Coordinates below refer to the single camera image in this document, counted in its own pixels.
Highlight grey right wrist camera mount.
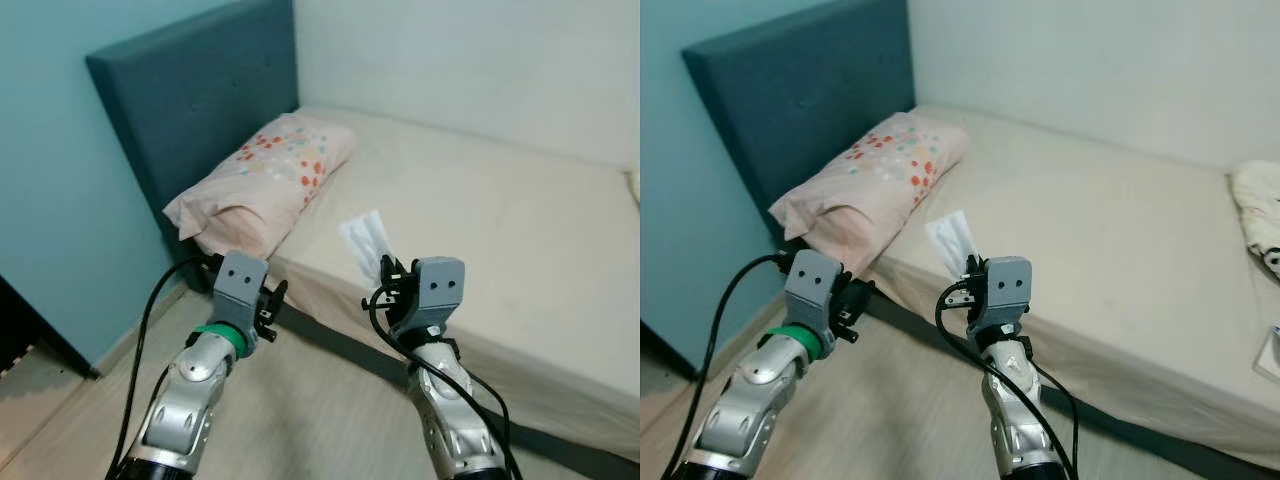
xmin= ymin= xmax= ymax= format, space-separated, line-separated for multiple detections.
xmin=405 ymin=257 xmax=467 ymax=336
xmin=975 ymin=257 xmax=1033 ymax=339

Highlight white book blue letters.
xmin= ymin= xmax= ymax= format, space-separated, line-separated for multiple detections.
xmin=1256 ymin=325 xmax=1280 ymax=383

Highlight black door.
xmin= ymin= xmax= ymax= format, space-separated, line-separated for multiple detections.
xmin=0 ymin=272 xmax=101 ymax=379
xmin=640 ymin=318 xmax=693 ymax=381

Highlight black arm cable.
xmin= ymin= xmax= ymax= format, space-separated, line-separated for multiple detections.
xmin=368 ymin=285 xmax=521 ymax=480
xmin=105 ymin=255 xmax=226 ymax=480
xmin=935 ymin=280 xmax=1081 ymax=480
xmin=662 ymin=253 xmax=796 ymax=480

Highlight white plastic packet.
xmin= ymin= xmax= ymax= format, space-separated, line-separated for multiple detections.
xmin=925 ymin=209 xmax=981 ymax=281
xmin=338 ymin=209 xmax=394 ymax=284

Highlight pink pillow with orange blotches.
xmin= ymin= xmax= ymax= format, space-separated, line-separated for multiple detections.
xmin=768 ymin=112 xmax=969 ymax=273
xmin=162 ymin=112 xmax=358 ymax=259

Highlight bed with cream sheet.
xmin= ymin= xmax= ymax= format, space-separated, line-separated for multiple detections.
xmin=800 ymin=105 xmax=1280 ymax=471
xmin=200 ymin=105 xmax=640 ymax=463

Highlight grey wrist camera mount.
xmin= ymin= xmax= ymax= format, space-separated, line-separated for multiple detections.
xmin=213 ymin=250 xmax=269 ymax=331
xmin=975 ymin=257 xmax=1033 ymax=339
xmin=783 ymin=250 xmax=839 ymax=336
xmin=405 ymin=257 xmax=467 ymax=336

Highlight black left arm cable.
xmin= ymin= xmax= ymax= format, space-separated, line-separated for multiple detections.
xmin=105 ymin=255 xmax=226 ymax=480
xmin=662 ymin=253 xmax=796 ymax=480

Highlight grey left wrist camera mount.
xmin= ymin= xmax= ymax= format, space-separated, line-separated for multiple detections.
xmin=783 ymin=250 xmax=839 ymax=336
xmin=213 ymin=250 xmax=269 ymax=331

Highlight teal upholstered headboard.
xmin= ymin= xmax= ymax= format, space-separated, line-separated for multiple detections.
xmin=682 ymin=0 xmax=916 ymax=251
xmin=85 ymin=0 xmax=301 ymax=271

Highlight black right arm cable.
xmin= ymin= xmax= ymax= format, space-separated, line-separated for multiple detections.
xmin=935 ymin=280 xmax=1081 ymax=480
xmin=368 ymin=285 xmax=521 ymax=480

